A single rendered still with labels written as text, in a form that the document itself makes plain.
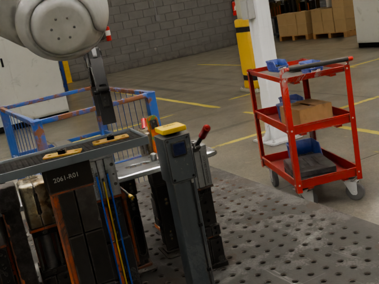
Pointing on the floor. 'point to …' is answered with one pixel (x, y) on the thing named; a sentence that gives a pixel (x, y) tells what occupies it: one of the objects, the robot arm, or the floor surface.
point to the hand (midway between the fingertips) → (105, 114)
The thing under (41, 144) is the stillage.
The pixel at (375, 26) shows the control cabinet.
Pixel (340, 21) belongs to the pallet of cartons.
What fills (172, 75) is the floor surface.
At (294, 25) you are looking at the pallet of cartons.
